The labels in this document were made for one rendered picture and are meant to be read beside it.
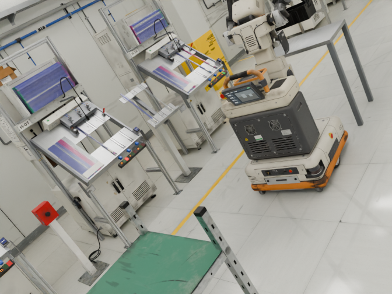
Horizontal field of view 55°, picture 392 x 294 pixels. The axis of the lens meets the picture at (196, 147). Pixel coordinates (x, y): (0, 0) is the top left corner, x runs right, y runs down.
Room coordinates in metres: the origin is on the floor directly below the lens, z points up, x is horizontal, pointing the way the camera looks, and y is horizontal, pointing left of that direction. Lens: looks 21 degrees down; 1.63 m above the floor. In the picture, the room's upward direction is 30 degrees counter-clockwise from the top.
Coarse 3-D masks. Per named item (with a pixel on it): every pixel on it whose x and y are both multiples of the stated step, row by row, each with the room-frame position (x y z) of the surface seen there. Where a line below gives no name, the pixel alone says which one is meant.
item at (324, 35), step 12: (336, 24) 3.05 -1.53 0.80; (300, 36) 3.32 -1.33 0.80; (312, 36) 3.11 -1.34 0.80; (324, 36) 2.92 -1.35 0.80; (348, 36) 3.06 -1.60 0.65; (276, 48) 3.38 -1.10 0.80; (300, 48) 2.97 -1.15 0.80; (312, 48) 2.89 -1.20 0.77; (336, 60) 2.78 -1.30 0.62; (360, 72) 3.06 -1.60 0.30; (348, 84) 2.79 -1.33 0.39; (348, 96) 2.79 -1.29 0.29; (372, 96) 3.07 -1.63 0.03; (360, 120) 2.77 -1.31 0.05
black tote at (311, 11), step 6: (294, 6) 3.00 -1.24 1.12; (300, 6) 2.80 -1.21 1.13; (306, 6) 2.80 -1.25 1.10; (312, 6) 2.87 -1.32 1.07; (288, 12) 2.88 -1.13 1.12; (294, 12) 2.85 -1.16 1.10; (300, 12) 2.81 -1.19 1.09; (306, 12) 2.78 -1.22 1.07; (312, 12) 2.84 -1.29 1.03; (288, 18) 2.89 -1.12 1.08; (294, 18) 2.86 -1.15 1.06; (300, 18) 2.83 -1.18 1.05; (306, 18) 2.79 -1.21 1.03; (288, 24) 2.91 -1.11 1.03; (276, 30) 2.99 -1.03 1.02
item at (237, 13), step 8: (240, 0) 2.82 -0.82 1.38; (248, 0) 2.75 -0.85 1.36; (256, 0) 2.73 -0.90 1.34; (232, 8) 2.86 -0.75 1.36; (240, 8) 2.79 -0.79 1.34; (248, 8) 2.72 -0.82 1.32; (256, 8) 2.70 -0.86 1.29; (264, 8) 2.77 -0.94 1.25; (232, 16) 2.84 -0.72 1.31; (240, 16) 2.77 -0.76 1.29; (256, 16) 2.73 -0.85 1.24
